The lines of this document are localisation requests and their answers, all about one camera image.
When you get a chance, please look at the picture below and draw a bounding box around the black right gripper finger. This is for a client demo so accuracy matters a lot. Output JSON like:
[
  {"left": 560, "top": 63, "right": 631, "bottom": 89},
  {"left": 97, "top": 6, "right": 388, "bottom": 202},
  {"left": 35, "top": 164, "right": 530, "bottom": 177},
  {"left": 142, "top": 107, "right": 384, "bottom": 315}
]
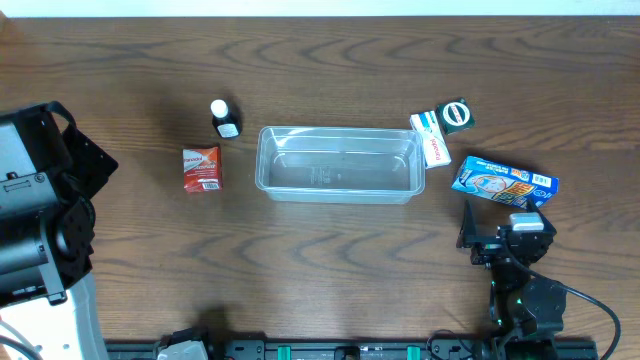
[
  {"left": 456, "top": 200, "right": 477, "bottom": 248},
  {"left": 525, "top": 199, "right": 548, "bottom": 225}
]

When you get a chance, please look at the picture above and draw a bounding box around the blue Cool Fever box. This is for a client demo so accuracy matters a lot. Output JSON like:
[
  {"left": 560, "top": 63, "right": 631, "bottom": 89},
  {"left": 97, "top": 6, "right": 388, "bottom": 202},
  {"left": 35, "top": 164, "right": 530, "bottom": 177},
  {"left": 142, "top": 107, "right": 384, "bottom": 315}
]
[{"left": 451, "top": 156, "right": 559, "bottom": 208}]

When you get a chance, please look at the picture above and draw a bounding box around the white Panadol box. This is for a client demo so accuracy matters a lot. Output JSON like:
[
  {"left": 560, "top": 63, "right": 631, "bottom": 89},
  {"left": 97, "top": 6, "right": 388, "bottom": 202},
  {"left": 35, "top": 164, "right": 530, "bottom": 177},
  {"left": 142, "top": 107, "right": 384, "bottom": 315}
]
[{"left": 409, "top": 110, "right": 451, "bottom": 169}]

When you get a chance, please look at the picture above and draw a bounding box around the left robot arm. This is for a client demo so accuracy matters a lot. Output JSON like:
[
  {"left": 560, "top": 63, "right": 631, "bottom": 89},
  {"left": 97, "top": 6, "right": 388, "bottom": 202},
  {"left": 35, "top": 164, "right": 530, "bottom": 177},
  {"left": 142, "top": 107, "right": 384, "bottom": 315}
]
[{"left": 1, "top": 101, "right": 118, "bottom": 359}]

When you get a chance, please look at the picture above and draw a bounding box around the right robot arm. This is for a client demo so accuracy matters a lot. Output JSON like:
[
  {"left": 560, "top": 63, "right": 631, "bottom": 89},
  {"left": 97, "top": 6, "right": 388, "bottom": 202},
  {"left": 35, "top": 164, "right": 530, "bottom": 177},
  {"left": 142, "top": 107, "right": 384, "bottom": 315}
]
[{"left": 456, "top": 200, "right": 566, "bottom": 359}]

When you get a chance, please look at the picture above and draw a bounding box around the clear plastic container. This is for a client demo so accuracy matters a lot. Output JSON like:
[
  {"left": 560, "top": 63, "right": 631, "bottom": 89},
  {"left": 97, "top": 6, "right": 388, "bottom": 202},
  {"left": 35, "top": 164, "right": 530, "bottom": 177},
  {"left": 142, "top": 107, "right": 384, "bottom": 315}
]
[{"left": 255, "top": 126, "right": 426, "bottom": 204}]

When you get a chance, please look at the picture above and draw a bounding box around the dark medicine bottle white cap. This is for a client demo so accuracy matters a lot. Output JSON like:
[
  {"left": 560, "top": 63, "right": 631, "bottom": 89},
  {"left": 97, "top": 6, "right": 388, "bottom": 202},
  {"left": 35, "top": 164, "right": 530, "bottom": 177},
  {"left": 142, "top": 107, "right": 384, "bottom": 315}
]
[{"left": 210, "top": 99, "right": 242, "bottom": 139}]

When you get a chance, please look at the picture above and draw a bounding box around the red Panadol box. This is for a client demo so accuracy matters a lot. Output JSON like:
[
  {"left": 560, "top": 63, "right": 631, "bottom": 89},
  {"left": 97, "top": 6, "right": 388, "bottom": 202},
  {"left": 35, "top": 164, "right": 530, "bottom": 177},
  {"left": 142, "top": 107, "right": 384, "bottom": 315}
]
[{"left": 183, "top": 146, "right": 222, "bottom": 193}]

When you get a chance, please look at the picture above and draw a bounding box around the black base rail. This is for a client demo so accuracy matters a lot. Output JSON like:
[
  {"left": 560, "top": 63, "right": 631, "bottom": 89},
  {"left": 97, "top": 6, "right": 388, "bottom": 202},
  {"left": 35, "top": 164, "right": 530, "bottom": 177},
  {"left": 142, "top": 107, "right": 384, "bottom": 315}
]
[{"left": 106, "top": 328, "right": 598, "bottom": 360}]

